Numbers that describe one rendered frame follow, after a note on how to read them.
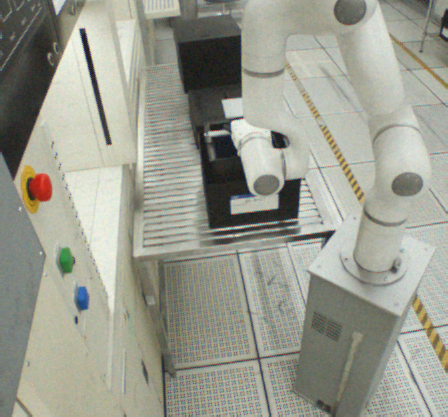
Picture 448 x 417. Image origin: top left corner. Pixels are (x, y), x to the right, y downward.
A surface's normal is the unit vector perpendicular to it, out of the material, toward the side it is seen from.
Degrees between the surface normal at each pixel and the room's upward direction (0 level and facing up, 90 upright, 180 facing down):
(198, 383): 0
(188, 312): 0
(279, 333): 0
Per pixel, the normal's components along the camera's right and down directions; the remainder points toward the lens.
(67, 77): 0.12, 0.63
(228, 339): -0.06, -0.77
